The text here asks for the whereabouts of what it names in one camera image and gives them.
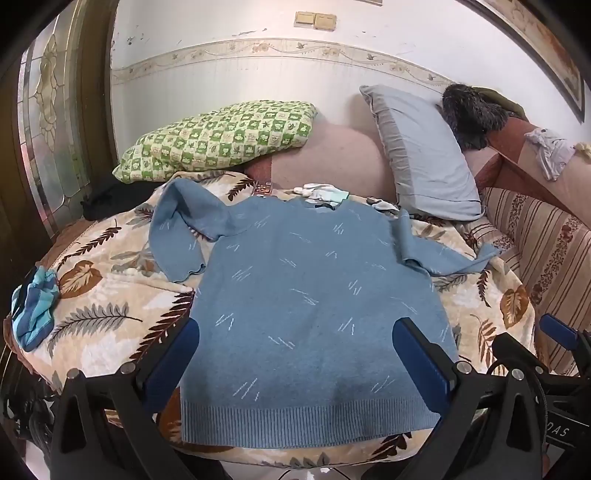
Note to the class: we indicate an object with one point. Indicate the olive green cloth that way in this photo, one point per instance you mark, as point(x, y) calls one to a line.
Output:
point(505, 104)

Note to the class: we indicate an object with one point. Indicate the small white teal garment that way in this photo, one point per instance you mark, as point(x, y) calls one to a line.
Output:
point(318, 190)

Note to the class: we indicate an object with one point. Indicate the small white cloth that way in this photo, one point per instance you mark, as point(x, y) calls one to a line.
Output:
point(382, 205)

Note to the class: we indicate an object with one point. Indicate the white crumpled garment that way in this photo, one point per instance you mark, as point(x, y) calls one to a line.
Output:
point(549, 152)

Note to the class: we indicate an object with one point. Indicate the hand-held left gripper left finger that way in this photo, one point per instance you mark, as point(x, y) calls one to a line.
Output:
point(173, 364)

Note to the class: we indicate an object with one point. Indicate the dark furry cushion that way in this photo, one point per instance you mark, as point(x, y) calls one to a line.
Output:
point(471, 115)

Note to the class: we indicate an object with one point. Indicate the black cloth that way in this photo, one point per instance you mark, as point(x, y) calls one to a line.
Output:
point(111, 198)

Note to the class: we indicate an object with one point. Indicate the blue striped cloth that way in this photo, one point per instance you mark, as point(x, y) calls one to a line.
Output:
point(34, 309)

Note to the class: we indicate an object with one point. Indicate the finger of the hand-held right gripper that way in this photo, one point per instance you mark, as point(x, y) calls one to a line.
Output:
point(515, 348)
point(558, 330)

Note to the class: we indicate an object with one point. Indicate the pale yellow cloth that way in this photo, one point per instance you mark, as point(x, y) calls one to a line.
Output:
point(584, 151)

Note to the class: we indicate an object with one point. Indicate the leaf print blanket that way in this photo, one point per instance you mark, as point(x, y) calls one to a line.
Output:
point(101, 286)

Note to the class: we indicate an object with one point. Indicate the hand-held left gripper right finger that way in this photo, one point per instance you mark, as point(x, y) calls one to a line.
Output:
point(422, 364)

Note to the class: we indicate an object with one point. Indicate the blue knit sweater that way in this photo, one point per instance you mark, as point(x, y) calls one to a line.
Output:
point(300, 300)

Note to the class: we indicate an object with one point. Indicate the grey pillow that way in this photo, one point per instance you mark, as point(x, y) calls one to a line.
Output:
point(425, 161)

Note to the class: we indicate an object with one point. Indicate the wooden door with stained glass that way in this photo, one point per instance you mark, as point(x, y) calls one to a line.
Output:
point(51, 115)

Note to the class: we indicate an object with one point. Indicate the beige wall switch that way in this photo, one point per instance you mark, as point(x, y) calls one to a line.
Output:
point(305, 19)
point(326, 21)

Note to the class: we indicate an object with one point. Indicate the green checkered pillow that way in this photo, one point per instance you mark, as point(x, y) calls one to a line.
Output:
point(217, 134)

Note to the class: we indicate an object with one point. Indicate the striped floral sofa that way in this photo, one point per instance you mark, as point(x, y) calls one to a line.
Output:
point(545, 240)

